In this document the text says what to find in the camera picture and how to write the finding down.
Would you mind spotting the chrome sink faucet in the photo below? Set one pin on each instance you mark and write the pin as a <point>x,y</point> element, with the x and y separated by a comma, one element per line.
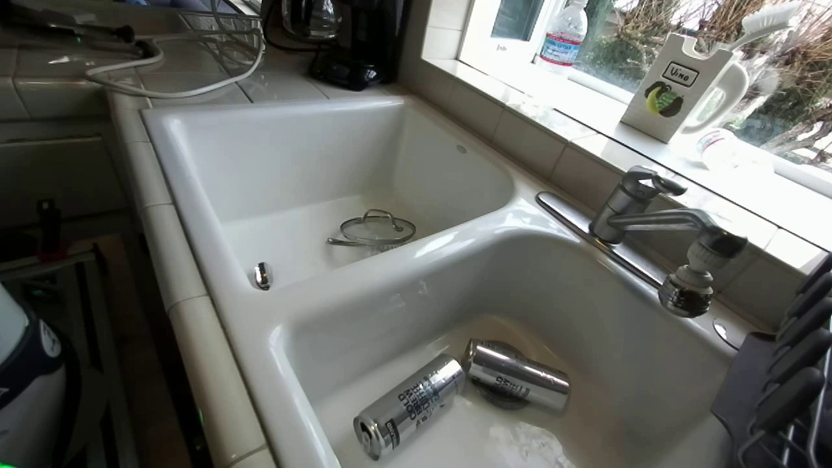
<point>632,211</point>

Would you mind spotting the metal drain strainer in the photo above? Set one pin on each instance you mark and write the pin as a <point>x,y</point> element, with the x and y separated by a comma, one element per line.
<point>375,229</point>

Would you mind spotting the shiny silver metal cup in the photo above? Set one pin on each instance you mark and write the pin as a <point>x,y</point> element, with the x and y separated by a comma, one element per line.
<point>515,375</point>

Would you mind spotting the white carton with lime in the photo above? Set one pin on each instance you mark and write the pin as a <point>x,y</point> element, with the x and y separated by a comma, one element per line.
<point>666,90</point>

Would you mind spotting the white and black appliance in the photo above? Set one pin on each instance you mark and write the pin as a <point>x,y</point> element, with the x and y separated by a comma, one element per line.
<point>24,385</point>

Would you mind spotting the small metal sink plug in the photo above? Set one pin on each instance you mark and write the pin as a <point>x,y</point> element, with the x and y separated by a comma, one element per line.
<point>262,273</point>

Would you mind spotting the black coffee maker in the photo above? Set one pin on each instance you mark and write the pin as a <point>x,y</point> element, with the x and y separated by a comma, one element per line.
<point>365,42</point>

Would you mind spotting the silver can with print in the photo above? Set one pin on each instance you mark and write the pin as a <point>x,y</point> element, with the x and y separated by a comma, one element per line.
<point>408,416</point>

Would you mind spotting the white double basin sink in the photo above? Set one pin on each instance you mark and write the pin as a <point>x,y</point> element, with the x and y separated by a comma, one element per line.
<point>359,286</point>

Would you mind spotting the black dish rack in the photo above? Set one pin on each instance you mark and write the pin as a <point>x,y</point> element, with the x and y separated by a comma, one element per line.
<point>790,372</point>

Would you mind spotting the clear plastic spray bottle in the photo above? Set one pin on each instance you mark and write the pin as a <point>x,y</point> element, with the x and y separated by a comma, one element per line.
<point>566,38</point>

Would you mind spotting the metal cart frame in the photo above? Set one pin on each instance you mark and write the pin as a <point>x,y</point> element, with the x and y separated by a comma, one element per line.
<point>92,346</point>

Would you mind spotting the faucet sprayer head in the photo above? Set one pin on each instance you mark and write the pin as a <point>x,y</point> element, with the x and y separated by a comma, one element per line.
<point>694,277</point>

